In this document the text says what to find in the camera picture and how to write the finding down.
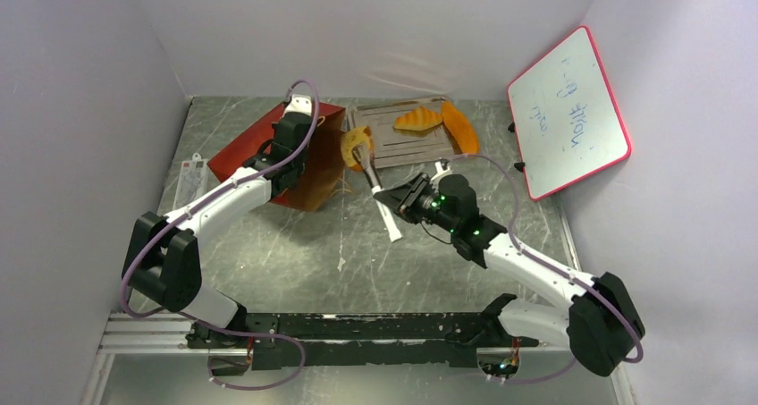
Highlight red brown paper bag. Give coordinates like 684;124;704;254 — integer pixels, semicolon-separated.
208;103;345;212

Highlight orange fake bread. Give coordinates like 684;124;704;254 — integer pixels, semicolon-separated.
441;101;479;155

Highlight speckled fake toast slice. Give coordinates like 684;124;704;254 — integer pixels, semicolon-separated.
340;126;375;172

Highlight metal tongs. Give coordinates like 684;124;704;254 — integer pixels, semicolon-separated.
351;142;404;243

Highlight metal baking tray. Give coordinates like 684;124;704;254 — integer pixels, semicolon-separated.
347;96;459;169

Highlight yellow fake bread slice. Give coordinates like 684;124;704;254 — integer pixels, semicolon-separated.
392;106;443;132

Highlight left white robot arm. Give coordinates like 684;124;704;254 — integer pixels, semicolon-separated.
120;111;319;348

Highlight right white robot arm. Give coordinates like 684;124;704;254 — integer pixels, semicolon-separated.
372;173;645;376

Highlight clear plastic package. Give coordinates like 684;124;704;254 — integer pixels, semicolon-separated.
173;153;208;209

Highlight red framed whiteboard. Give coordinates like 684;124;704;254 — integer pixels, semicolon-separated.
506;25;632;200

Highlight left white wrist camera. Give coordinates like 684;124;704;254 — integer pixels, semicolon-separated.
283;94;313;117

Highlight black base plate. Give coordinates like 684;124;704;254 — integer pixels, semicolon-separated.
186;312;539;370

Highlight aluminium rail frame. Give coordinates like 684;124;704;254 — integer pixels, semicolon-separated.
80;212;637;405

